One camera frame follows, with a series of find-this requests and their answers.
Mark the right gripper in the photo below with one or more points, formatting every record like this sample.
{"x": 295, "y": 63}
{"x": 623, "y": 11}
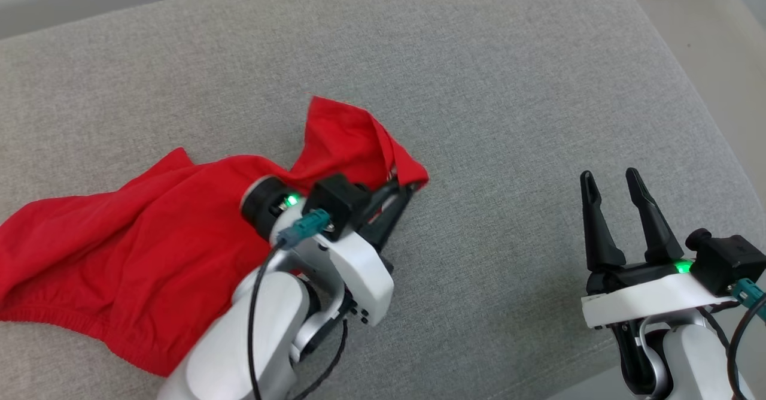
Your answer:
{"x": 646, "y": 298}

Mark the red shorts with white trim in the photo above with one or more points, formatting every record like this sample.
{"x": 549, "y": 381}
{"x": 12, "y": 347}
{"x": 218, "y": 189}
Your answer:
{"x": 119, "y": 238}

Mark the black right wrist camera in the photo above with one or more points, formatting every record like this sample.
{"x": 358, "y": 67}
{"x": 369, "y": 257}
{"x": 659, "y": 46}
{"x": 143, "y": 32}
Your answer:
{"x": 727, "y": 259}

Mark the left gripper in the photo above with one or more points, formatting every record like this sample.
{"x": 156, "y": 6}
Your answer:
{"x": 359, "y": 274}

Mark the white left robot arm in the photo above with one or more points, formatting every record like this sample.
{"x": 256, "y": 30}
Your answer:
{"x": 227, "y": 352}

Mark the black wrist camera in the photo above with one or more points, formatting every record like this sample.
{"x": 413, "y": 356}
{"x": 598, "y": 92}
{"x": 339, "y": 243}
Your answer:
{"x": 338, "y": 205}
{"x": 727, "y": 259}

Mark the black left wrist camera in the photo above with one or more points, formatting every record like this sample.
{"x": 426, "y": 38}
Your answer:
{"x": 338, "y": 205}

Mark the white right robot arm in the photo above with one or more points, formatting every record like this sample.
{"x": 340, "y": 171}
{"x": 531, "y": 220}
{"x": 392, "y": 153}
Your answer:
{"x": 694, "y": 364}

